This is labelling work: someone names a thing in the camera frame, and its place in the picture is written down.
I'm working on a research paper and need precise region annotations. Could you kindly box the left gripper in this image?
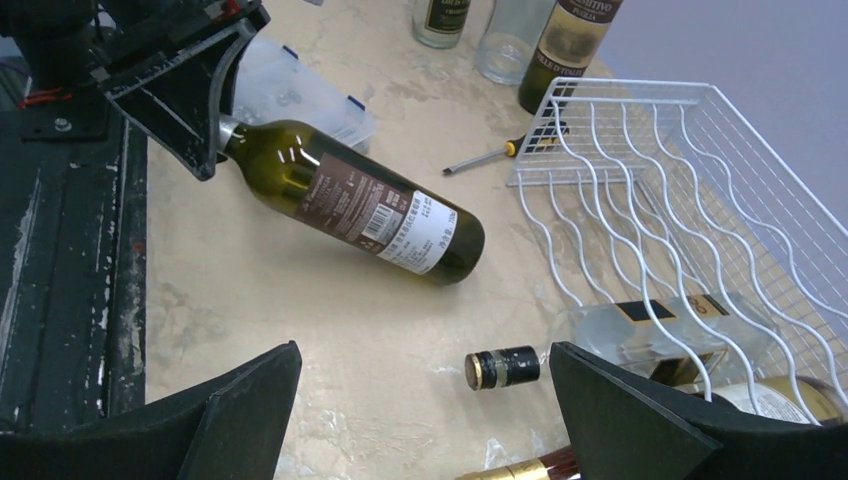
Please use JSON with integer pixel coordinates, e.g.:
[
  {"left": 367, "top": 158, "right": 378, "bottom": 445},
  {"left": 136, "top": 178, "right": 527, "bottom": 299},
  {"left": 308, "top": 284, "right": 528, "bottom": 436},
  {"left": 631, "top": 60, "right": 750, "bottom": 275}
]
[{"left": 1, "top": 1, "right": 265, "bottom": 181}]

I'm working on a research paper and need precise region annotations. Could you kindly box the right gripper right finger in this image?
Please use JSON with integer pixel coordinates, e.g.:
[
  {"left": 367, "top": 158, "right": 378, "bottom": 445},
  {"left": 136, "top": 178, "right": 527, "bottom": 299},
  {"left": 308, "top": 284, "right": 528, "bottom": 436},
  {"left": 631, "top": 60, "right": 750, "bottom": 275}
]
[{"left": 549, "top": 343, "right": 847, "bottom": 479}]

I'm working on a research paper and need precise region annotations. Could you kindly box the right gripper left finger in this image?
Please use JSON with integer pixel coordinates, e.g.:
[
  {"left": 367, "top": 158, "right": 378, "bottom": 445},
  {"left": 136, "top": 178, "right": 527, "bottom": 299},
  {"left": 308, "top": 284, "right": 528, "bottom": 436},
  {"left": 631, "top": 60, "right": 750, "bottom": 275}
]
[{"left": 1, "top": 341, "right": 302, "bottom": 479}]

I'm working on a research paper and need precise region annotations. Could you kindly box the dark bottle silver collar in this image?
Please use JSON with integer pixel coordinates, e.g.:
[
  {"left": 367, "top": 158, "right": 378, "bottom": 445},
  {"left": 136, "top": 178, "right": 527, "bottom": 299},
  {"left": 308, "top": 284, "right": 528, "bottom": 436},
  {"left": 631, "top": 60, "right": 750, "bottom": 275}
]
[{"left": 219, "top": 115, "right": 486, "bottom": 285}]

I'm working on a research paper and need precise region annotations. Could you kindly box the tall clear bottle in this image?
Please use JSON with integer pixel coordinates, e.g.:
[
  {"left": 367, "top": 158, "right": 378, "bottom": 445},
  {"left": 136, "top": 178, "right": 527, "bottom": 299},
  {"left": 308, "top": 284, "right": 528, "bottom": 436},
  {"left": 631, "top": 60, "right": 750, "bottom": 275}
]
[{"left": 411, "top": 0, "right": 471, "bottom": 49}]

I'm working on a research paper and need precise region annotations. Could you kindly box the clear bottle silver cap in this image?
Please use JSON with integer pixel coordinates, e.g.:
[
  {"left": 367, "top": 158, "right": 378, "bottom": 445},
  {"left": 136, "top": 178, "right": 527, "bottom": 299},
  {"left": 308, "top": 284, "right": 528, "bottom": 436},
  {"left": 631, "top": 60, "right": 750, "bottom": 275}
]
[{"left": 474, "top": 0, "right": 555, "bottom": 86}]

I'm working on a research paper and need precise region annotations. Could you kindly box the dark labelled wine bottle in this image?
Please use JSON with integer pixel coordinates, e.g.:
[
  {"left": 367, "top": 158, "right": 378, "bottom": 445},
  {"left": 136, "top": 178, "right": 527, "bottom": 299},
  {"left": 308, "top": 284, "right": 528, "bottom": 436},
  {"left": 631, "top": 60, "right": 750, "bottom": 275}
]
[{"left": 518, "top": 0, "right": 623, "bottom": 113}]

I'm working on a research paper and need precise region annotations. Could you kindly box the red bottle gold foil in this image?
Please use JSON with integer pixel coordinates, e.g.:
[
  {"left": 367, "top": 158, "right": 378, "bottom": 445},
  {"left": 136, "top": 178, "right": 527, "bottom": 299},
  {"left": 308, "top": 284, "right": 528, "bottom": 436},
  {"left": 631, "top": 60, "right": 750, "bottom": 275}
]
[{"left": 453, "top": 374, "right": 848, "bottom": 480}]

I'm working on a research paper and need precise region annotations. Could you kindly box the small dark bottle gold cap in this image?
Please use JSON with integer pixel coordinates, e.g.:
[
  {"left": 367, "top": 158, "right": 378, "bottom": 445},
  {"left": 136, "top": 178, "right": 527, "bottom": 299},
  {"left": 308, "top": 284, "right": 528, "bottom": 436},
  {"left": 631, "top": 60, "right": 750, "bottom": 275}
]
[{"left": 464, "top": 292, "right": 777, "bottom": 391}]

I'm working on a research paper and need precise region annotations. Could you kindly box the clear plastic parts box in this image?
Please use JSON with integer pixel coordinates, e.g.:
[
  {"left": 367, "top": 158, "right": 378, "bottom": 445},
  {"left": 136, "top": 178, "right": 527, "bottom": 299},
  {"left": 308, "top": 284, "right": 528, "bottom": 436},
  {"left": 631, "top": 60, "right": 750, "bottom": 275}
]
[{"left": 233, "top": 36, "right": 376, "bottom": 154}]

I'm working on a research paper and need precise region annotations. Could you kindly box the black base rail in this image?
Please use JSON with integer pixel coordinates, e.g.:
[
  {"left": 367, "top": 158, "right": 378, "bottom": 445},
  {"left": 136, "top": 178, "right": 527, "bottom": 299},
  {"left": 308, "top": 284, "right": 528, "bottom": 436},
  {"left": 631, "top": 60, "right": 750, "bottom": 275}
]
[{"left": 0, "top": 56, "right": 148, "bottom": 435}]

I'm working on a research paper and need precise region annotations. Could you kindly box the white wire wine rack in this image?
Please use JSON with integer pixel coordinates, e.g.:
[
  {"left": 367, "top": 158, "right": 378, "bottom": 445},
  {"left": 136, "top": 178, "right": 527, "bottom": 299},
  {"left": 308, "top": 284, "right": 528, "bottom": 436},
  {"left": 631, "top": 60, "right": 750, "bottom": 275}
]
[{"left": 509, "top": 77, "right": 847, "bottom": 404}]

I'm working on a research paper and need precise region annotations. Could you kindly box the black handled screwdriver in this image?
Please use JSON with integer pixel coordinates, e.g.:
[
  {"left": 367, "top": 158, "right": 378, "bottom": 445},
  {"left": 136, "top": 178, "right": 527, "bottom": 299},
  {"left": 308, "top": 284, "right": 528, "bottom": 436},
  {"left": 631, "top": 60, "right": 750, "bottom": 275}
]
[{"left": 442, "top": 121, "right": 560, "bottom": 176}]

